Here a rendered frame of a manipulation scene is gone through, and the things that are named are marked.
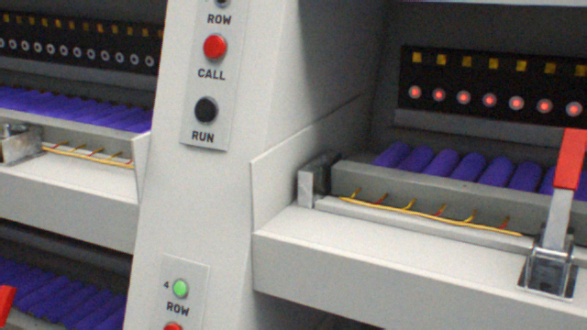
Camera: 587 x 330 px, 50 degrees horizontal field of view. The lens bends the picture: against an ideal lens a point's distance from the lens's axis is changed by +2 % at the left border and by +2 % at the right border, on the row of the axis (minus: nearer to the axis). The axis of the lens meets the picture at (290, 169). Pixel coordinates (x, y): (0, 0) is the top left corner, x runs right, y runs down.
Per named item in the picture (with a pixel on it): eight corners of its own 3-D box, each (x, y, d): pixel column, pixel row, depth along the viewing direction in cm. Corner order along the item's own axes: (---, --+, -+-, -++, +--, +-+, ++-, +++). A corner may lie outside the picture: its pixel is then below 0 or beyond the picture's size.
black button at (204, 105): (211, 123, 42) (215, 99, 42) (192, 120, 42) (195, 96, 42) (219, 124, 43) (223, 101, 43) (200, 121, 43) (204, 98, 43)
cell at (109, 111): (130, 122, 63) (83, 140, 58) (116, 119, 64) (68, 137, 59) (128, 104, 63) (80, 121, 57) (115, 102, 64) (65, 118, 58)
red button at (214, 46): (220, 60, 41) (224, 35, 41) (200, 57, 42) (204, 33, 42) (228, 61, 42) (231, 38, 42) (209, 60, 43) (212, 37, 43)
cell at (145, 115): (162, 127, 62) (116, 147, 56) (149, 125, 62) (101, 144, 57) (161, 110, 61) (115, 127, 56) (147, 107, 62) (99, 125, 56)
